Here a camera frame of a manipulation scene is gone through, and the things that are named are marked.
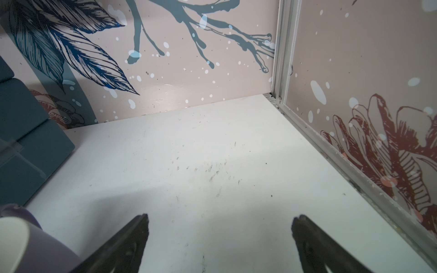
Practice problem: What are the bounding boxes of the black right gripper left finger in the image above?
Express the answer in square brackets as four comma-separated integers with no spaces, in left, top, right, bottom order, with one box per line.
[72,214,149,273]

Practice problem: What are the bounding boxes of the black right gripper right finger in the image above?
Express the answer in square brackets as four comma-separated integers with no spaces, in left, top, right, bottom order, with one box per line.
[291,215,372,273]

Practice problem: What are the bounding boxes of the teal drawer cabinet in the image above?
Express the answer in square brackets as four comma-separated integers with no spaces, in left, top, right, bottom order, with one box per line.
[1,60,75,205]

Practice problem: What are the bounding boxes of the purple ceramic mug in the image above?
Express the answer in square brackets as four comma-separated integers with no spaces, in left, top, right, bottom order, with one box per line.
[1,204,82,273]

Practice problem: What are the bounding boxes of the aluminium frame corner post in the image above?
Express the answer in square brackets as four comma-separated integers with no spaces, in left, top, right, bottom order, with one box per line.
[271,0,303,105]

